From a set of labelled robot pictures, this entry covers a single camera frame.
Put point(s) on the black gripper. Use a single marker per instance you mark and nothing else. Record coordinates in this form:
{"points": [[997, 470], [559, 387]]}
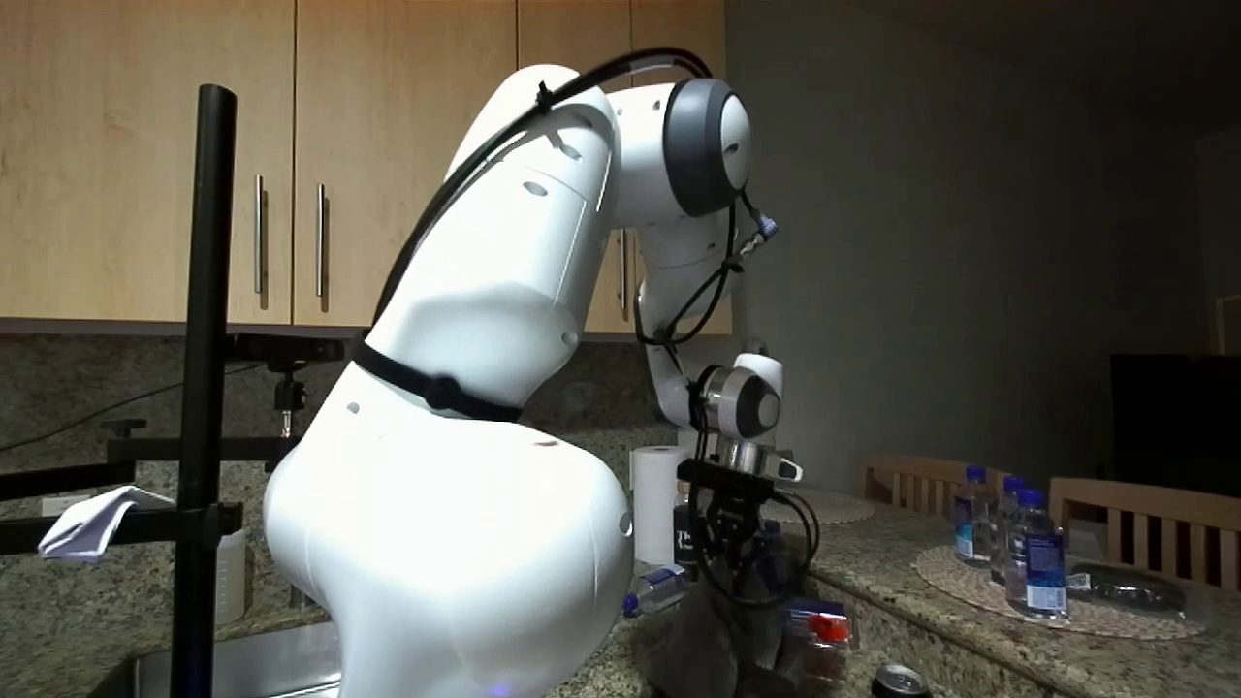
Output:
{"points": [[730, 517]]}

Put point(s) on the dark grey towel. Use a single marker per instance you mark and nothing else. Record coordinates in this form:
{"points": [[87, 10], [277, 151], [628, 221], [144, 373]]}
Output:
{"points": [[703, 646]]}

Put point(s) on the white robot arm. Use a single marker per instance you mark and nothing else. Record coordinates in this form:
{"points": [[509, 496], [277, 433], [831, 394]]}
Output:
{"points": [[442, 517]]}

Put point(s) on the black can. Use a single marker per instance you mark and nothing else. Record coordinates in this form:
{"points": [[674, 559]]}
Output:
{"points": [[903, 685]]}

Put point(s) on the lying clear water bottle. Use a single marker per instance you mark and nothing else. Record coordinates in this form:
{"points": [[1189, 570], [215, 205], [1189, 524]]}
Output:
{"points": [[654, 593]]}

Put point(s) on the red labelled plastic package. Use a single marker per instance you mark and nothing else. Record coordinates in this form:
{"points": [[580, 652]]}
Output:
{"points": [[829, 630]]}

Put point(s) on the round woven placemat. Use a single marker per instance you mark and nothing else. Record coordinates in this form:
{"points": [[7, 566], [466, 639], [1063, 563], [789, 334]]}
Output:
{"points": [[836, 506], [956, 573]]}

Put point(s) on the wooden chair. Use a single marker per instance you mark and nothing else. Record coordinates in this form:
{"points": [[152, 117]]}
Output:
{"points": [[920, 487], [1146, 524]]}

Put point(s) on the blue label water bottle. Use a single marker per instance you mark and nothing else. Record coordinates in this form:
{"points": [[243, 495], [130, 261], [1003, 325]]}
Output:
{"points": [[972, 524], [1043, 563], [1003, 535]]}

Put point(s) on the dark object on placemat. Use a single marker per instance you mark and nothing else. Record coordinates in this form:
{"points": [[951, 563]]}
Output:
{"points": [[1125, 585]]}

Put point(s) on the wooden chair back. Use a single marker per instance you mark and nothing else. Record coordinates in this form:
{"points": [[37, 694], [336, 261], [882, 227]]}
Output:
{"points": [[1146, 524]]}

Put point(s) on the metal sink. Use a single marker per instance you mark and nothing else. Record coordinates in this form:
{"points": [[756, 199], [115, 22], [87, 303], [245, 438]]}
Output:
{"points": [[258, 659]]}

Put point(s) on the white plastic container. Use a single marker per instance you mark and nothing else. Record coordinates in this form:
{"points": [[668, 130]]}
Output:
{"points": [[230, 579]]}

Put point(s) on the white crumpled paper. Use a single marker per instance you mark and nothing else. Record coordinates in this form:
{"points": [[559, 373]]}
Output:
{"points": [[90, 522]]}

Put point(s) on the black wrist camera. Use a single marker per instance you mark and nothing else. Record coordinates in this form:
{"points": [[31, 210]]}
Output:
{"points": [[723, 474]]}

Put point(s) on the black camera stand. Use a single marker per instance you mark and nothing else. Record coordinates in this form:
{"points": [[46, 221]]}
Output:
{"points": [[202, 321]]}

